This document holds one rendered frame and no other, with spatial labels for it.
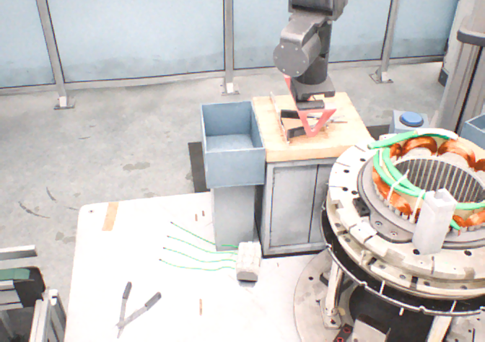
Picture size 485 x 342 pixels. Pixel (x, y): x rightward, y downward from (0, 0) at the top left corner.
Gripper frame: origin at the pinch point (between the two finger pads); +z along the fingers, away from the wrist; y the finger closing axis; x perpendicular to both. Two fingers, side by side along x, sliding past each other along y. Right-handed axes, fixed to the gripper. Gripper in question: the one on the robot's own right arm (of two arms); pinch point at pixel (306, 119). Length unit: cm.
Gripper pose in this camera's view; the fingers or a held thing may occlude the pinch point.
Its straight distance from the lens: 95.4
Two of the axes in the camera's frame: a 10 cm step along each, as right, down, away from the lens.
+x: 9.9, -1.0, 0.9
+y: 1.3, 6.4, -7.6
